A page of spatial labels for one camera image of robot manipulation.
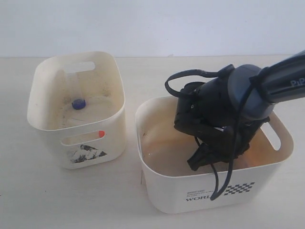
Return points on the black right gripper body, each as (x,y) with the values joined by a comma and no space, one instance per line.
(205,111)

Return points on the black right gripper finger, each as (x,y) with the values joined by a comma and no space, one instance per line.
(206,155)

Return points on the orange-capped clear tube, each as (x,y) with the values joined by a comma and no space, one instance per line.
(82,121)

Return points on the blue-capped clear tube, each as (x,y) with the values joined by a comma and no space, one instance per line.
(74,88)

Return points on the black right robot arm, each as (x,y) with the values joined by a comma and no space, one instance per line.
(254,91)

